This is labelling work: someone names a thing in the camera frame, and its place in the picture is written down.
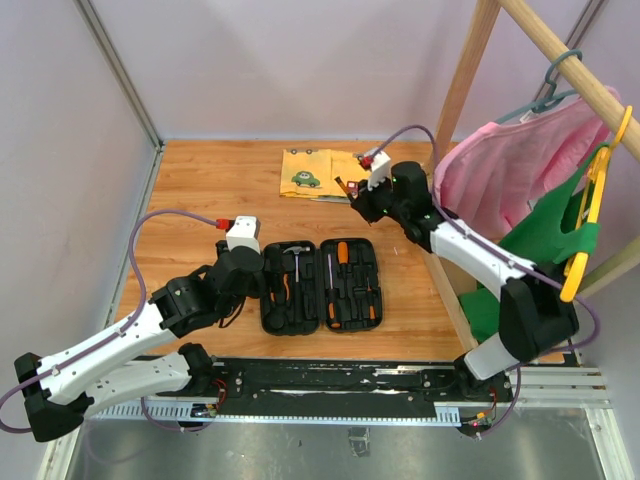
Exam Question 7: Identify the black plastic tool case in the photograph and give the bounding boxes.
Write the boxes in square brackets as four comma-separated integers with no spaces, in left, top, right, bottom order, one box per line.
[260,238,383,336]

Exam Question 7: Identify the small black precision screwdriver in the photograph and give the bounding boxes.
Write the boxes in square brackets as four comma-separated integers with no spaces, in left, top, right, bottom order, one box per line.
[366,278,376,321]

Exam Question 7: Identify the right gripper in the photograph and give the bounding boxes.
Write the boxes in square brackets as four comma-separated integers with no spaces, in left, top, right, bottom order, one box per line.
[351,172,408,224]

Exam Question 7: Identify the green tank top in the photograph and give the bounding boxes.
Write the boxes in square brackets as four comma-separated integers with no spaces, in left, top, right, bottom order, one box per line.
[458,142,609,343]

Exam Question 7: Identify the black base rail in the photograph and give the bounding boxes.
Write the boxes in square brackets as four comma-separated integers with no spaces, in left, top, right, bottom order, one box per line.
[64,355,614,429]

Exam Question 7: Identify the orange needle nose pliers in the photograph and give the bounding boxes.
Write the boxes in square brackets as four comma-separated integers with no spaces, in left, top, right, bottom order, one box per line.
[270,273,291,305]

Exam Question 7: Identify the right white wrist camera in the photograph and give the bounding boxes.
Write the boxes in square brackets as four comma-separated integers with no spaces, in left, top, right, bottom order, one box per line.
[361,150,391,191]

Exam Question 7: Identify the teal clothes hanger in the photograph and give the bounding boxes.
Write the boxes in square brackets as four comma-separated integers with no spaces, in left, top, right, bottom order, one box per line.
[495,49,583,124]

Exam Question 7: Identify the yellow clothes hanger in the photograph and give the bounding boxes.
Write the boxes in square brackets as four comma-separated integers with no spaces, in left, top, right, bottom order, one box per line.
[560,105,633,302]

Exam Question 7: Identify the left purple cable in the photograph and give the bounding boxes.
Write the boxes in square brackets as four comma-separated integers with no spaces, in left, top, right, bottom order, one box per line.
[0,209,229,434]

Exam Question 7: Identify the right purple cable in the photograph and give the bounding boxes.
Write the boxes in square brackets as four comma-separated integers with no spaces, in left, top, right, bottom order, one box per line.
[360,124,601,441]

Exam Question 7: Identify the pink t-shirt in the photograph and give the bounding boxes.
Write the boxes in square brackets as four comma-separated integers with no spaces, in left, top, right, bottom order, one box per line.
[432,99,610,239]

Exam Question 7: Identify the purple cable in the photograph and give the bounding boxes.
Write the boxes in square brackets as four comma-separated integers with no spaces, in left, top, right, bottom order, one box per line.
[0,209,229,434]
[360,124,601,441]

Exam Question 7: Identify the black handled screwdriver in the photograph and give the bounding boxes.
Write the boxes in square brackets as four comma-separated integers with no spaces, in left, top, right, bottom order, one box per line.
[327,254,341,329]

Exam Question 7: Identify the claw hammer black grip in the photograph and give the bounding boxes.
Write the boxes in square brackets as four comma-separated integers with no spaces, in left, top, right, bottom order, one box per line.
[283,245,311,283]

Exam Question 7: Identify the thin dark metal file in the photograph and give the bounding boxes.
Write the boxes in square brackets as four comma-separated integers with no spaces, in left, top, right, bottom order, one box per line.
[311,197,350,204]

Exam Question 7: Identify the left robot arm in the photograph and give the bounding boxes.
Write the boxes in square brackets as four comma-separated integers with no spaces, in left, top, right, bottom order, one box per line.
[14,240,265,443]

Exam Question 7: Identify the yellow car print cloth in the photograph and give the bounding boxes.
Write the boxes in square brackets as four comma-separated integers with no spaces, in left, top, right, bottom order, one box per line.
[279,148,370,199]

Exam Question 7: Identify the wooden clothes rack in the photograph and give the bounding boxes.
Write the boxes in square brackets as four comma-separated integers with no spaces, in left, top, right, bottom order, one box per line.
[441,1,639,368]

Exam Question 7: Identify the orange handled screwdriver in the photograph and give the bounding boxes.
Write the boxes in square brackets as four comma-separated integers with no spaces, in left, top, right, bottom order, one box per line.
[337,241,349,279]

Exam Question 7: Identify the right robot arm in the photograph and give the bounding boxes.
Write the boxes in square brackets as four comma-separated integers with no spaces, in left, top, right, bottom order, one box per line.
[349,156,579,400]

